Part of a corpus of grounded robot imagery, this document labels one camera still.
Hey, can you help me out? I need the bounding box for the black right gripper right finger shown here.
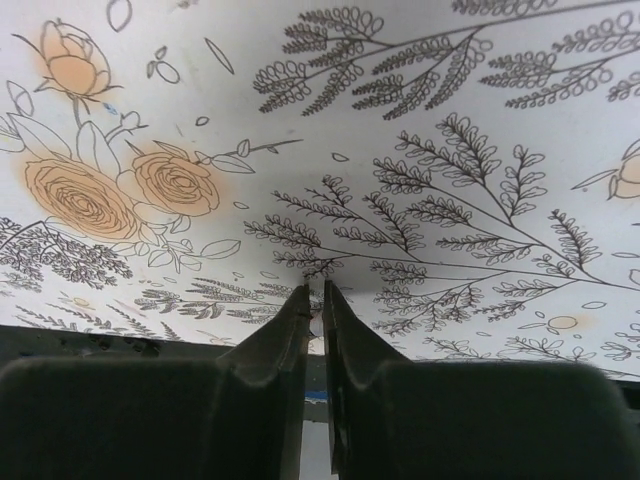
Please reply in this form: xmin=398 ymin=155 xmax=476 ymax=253
xmin=322 ymin=282 xmax=639 ymax=479

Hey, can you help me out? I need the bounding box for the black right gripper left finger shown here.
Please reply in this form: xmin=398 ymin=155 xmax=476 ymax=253
xmin=1 ymin=286 xmax=309 ymax=479

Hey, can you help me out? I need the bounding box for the floral table mat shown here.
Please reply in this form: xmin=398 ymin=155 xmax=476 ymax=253
xmin=1 ymin=1 xmax=639 ymax=381

